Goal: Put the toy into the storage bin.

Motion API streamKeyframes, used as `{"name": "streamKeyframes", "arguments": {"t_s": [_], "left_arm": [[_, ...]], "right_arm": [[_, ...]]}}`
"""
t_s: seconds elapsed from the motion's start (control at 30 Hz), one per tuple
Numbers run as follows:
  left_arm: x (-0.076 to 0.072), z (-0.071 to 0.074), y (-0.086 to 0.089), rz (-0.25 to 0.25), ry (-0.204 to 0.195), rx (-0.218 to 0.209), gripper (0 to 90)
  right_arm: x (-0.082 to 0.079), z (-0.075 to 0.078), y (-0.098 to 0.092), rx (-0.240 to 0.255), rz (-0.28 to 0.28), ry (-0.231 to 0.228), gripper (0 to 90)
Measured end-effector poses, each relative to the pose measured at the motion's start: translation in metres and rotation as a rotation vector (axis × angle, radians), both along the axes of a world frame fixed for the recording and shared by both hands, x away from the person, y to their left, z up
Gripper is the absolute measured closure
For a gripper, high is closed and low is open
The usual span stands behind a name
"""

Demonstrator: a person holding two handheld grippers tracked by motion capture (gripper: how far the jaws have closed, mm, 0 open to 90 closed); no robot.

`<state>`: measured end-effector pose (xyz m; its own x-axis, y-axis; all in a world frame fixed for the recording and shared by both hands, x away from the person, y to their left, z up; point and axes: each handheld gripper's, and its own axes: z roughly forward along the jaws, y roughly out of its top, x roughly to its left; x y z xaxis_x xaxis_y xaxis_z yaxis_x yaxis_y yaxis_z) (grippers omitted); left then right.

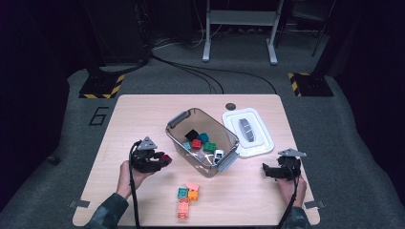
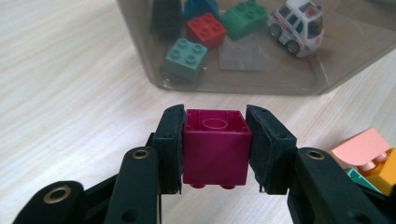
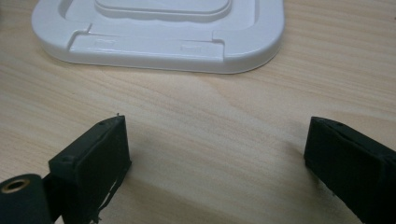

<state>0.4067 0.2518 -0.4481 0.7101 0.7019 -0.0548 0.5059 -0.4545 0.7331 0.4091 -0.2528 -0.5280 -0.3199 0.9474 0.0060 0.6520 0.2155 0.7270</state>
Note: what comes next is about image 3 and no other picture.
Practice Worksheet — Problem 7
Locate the white box lid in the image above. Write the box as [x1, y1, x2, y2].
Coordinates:
[31, 0, 286, 75]

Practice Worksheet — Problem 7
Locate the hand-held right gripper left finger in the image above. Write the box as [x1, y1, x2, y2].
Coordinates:
[48, 114, 133, 224]

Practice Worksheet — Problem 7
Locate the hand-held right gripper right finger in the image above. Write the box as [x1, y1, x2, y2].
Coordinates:
[303, 116, 396, 224]

